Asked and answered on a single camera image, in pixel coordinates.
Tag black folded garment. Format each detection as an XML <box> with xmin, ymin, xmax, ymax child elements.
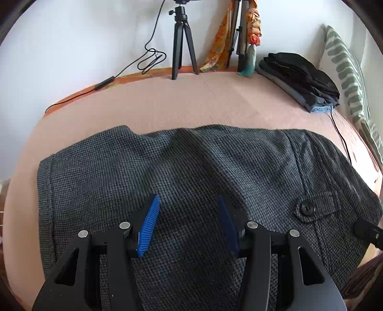
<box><xmin>263</xmin><ymin>52</ymin><xmax>341</xmax><ymax>100</ymax></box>

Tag pink bed blanket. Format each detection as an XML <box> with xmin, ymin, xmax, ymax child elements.
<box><xmin>3</xmin><ymin>70</ymin><xmax>383</xmax><ymax>311</ymax></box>

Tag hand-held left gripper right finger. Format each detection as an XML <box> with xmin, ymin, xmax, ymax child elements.
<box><xmin>217</xmin><ymin>196</ymin><xmax>348</xmax><ymax>311</ymax></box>

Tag thin black cable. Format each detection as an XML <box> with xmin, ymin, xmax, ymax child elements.
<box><xmin>329</xmin><ymin>107</ymin><xmax>353</xmax><ymax>164</ymax></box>

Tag brown striped cloth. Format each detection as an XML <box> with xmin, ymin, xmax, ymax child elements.
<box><xmin>341</xmin><ymin>254</ymin><xmax>383</xmax><ymax>303</ymax></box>

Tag green white patterned pillow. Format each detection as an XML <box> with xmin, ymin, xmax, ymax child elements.
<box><xmin>320</xmin><ymin>25</ymin><xmax>383</xmax><ymax>175</ymax></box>

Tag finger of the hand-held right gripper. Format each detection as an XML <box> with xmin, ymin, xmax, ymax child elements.
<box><xmin>354</xmin><ymin>218</ymin><xmax>383</xmax><ymax>251</ymax></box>

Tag grey metal tripod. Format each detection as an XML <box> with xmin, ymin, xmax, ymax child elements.
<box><xmin>229</xmin><ymin>0</ymin><xmax>249</xmax><ymax>73</ymax></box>

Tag grey folded garment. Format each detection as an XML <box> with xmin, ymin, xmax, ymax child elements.
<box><xmin>255</xmin><ymin>64</ymin><xmax>328</xmax><ymax>112</ymax></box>

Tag braided colourful cloth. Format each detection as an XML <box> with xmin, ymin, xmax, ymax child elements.
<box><xmin>246</xmin><ymin>0</ymin><xmax>263</xmax><ymax>46</ymax></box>

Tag grey tweed pants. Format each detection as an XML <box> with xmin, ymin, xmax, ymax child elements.
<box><xmin>37</xmin><ymin>125</ymin><xmax>383</xmax><ymax>311</ymax></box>

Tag orange patterned scarf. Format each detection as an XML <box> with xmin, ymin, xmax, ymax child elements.
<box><xmin>199</xmin><ymin>0</ymin><xmax>240</xmax><ymax>73</ymax></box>

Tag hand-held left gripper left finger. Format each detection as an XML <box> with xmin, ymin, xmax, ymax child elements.
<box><xmin>31</xmin><ymin>193</ymin><xmax>161</xmax><ymax>311</ymax></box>

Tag blue folded garment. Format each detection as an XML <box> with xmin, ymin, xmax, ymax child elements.
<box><xmin>310</xmin><ymin>103</ymin><xmax>338</xmax><ymax>114</ymax></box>

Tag black camera tripod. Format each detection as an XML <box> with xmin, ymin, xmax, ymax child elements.
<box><xmin>171</xmin><ymin>0</ymin><xmax>199</xmax><ymax>80</ymax></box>

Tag black tripod cable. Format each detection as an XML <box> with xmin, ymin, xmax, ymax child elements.
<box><xmin>45</xmin><ymin>0</ymin><xmax>167</xmax><ymax>113</ymax></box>

